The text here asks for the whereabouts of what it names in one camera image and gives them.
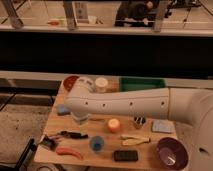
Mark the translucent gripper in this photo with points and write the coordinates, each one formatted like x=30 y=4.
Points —
x=80 y=118

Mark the blue sponge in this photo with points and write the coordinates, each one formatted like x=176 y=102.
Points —
x=62 y=110

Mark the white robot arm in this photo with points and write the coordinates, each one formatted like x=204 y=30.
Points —
x=186 y=105

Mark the green plastic tray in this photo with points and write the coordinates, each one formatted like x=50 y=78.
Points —
x=133 y=84

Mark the blue small cup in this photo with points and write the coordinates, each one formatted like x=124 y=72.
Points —
x=96 y=143

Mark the orange fruit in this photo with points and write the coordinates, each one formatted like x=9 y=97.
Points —
x=113 y=125

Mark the red chili pepper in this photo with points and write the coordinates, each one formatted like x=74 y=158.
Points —
x=68 y=151

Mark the red-brown bowl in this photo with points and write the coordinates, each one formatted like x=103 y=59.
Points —
x=69 y=82

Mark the white cup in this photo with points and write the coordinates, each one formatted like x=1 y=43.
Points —
x=101 y=84

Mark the yellow banana peel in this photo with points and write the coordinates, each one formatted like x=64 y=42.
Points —
x=131 y=140

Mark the black rectangular remote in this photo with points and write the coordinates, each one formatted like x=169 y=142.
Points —
x=125 y=155

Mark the grey-blue cloth pad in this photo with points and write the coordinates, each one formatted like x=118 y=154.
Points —
x=162 y=126

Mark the purple bowl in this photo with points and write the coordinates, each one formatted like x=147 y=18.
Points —
x=172 y=153

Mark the seated person in background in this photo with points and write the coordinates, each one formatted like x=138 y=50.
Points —
x=140 y=13

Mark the black-handled brush tool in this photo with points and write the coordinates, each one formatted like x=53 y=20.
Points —
x=50 y=142

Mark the black chair frame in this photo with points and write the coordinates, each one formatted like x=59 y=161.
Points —
x=29 y=147

